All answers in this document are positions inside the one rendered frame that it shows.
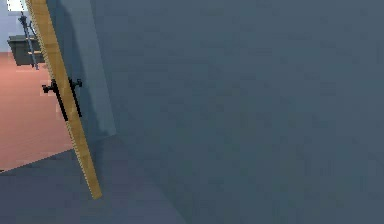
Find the light wooden room door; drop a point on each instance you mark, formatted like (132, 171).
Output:
(63, 100)

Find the dark grey cabinet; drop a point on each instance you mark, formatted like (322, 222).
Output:
(20, 50)

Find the bright window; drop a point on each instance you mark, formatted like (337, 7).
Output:
(15, 4)

